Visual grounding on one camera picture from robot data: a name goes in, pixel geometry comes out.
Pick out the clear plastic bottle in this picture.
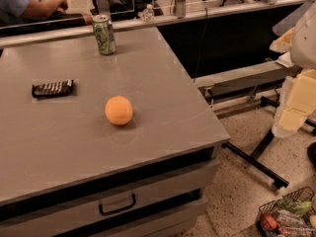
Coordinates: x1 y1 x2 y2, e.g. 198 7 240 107
138 4 155 22

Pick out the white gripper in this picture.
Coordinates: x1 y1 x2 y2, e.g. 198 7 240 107
270 4 316 138

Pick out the black drawer handle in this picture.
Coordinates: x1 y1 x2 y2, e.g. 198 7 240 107
98 194 136 216

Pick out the wire basket with groceries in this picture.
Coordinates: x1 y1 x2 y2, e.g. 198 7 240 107
256 187 316 237

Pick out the person in blue shirt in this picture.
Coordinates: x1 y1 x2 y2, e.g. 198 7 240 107
0 0 92 26

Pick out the grey drawer cabinet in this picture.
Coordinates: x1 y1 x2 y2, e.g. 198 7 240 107
0 150 219 237

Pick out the black rxbar chocolate bar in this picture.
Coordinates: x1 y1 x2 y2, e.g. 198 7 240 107
32 80 74 99

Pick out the white tissue packet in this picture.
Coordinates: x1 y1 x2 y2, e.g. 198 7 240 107
276 52 294 68

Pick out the orange fruit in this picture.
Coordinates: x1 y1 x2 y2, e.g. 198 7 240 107
105 96 133 125

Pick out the black hanging cable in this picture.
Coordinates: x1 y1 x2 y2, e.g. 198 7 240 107
192 7 209 81

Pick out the black metal floor stand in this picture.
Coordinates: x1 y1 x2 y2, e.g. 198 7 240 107
221 97 316 189

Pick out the green soda can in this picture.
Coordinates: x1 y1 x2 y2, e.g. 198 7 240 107
93 15 117 55

